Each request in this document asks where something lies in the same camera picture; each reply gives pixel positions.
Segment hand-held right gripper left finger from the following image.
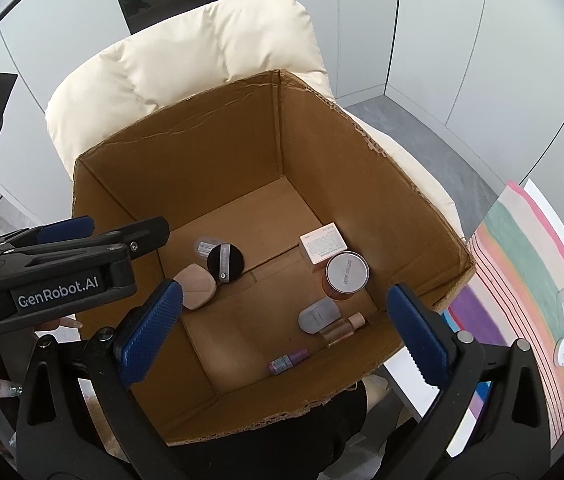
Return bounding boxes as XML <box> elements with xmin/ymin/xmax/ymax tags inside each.
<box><xmin>14</xmin><ymin>279</ymin><xmax>187</xmax><ymax>480</ymax></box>

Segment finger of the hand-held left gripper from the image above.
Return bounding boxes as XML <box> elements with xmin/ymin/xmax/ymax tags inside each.
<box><xmin>0</xmin><ymin>215</ymin><xmax>96</xmax><ymax>256</ymax></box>
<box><xmin>24</xmin><ymin>216</ymin><xmax>171</xmax><ymax>267</ymax></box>

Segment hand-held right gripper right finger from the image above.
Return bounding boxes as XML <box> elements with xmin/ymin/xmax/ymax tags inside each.
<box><xmin>386</xmin><ymin>282</ymin><xmax>556</xmax><ymax>480</ymax></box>

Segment beige padded puff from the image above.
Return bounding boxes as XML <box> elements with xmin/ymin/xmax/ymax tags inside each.
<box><xmin>172</xmin><ymin>263</ymin><xmax>217</xmax><ymax>311</ymax></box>

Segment small perfume bottle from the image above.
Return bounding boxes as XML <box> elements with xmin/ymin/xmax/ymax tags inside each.
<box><xmin>323</xmin><ymin>311</ymin><xmax>367</xmax><ymax>348</ymax></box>

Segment black powder puff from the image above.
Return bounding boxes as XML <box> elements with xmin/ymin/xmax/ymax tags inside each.
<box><xmin>207</xmin><ymin>242</ymin><xmax>244</xmax><ymax>285</ymax></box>

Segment red gold round can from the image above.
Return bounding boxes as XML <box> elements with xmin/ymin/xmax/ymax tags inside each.
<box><xmin>323</xmin><ymin>251</ymin><xmax>370</xmax><ymax>302</ymax></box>

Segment small purple bottle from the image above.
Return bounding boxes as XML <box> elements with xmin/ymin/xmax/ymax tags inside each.
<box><xmin>268</xmin><ymin>349</ymin><xmax>310</xmax><ymax>376</ymax></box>

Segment cardboard box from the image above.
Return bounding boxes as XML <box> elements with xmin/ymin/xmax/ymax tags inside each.
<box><xmin>70</xmin><ymin>69</ymin><xmax>478</xmax><ymax>447</ymax></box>

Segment small clear labelled bottle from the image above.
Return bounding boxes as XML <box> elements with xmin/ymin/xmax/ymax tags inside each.
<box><xmin>194</xmin><ymin>236</ymin><xmax>223</xmax><ymax>257</ymax></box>

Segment grey flat compact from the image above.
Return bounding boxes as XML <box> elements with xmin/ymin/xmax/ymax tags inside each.
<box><xmin>298</xmin><ymin>297</ymin><xmax>339</xmax><ymax>335</ymax></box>

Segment striped cloth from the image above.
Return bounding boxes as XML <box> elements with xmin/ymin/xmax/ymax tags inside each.
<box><xmin>442</xmin><ymin>180</ymin><xmax>564</xmax><ymax>448</ymax></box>

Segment small white box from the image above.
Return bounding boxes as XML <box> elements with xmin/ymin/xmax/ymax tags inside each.
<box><xmin>300</xmin><ymin>222</ymin><xmax>349</xmax><ymax>266</ymax></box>

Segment person's black pants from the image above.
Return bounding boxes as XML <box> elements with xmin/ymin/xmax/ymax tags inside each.
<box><xmin>172</xmin><ymin>385</ymin><xmax>413</xmax><ymax>480</ymax></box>

